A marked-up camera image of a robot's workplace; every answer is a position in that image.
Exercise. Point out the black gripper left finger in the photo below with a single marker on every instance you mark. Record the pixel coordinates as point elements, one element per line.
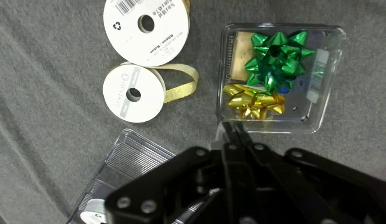
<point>181,187</point>

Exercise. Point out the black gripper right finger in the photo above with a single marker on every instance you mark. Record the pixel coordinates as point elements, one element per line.
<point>309,190</point>

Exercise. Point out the yellow gift bow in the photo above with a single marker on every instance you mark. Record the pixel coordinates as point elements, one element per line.
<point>255,101</point>

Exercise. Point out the small square clear container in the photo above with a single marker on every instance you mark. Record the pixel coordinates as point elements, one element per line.
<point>313,116</point>

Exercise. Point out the green gift bow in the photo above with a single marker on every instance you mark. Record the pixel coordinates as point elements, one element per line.
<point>278,60</point>

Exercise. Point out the clear three-compartment organizer tray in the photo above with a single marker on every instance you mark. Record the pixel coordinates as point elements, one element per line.
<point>126,162</point>

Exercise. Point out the white ribbon spool in tray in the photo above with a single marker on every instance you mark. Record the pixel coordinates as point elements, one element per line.
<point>92,213</point>

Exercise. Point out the white spool with gold ribbon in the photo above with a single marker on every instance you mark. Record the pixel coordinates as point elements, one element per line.
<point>131,93</point>

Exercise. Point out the grey tablecloth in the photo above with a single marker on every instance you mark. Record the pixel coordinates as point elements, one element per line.
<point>44,124</point>

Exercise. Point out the large white ribbon spool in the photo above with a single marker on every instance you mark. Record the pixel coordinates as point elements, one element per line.
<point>131,37</point>

